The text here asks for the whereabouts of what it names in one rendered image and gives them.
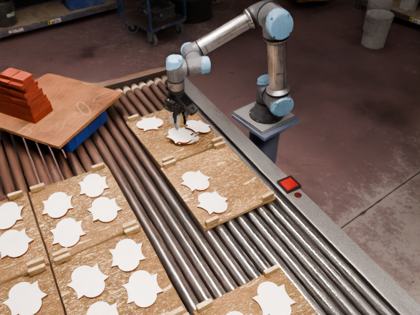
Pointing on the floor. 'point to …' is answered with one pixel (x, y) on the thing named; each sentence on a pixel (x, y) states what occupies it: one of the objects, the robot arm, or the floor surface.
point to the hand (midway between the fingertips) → (182, 125)
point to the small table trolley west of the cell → (132, 18)
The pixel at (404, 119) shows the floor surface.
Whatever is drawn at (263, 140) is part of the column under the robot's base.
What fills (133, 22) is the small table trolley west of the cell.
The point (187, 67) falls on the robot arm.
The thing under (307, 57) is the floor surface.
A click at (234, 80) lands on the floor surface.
